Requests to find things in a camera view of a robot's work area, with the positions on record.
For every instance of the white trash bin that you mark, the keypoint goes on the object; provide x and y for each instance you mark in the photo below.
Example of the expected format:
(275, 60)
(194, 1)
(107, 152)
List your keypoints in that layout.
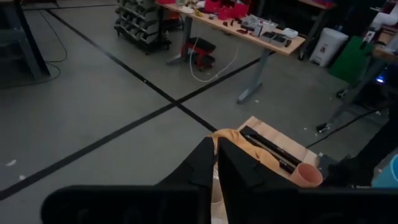
(328, 45)

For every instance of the wooden workbench grey legs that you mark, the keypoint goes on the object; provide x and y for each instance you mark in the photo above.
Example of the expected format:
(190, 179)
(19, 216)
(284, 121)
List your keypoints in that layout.
(248, 34)
(357, 90)

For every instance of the blue plastic mug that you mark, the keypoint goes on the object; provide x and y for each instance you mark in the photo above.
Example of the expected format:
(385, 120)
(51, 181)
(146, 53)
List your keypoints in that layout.
(388, 175)

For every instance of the dark metal table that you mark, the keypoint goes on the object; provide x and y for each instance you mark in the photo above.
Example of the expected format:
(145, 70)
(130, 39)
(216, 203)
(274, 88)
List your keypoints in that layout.
(31, 46)

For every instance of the green bin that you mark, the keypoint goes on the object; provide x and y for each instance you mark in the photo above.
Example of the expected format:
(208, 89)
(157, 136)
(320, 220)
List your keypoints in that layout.
(351, 60)

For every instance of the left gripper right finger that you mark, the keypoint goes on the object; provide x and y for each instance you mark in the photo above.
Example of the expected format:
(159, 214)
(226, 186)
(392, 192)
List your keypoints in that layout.
(242, 174)

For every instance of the orange cloth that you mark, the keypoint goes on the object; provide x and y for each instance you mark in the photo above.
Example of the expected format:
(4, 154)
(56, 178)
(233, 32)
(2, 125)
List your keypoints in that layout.
(245, 144)

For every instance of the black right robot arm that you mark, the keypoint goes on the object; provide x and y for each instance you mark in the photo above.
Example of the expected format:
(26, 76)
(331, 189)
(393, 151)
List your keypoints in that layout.
(373, 155)

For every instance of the peach orange cup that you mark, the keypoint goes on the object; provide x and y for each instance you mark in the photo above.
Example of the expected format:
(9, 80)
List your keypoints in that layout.
(306, 177)

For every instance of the white small device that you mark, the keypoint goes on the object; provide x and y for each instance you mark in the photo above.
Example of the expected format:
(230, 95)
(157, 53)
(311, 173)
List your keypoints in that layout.
(289, 33)

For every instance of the red boxes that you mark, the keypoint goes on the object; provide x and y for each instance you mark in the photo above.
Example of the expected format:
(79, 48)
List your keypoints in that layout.
(227, 9)

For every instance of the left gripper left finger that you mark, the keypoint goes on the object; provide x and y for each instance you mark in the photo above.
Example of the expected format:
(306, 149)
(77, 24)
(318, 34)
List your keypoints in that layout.
(199, 171)

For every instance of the grey parts bin rack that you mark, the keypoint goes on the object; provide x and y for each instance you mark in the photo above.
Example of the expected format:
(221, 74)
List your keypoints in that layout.
(140, 21)

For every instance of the red rolling stool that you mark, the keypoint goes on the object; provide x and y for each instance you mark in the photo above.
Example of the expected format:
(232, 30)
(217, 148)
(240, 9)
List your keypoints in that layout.
(202, 49)

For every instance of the black rod tool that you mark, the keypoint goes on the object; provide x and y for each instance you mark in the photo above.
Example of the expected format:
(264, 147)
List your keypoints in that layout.
(270, 147)

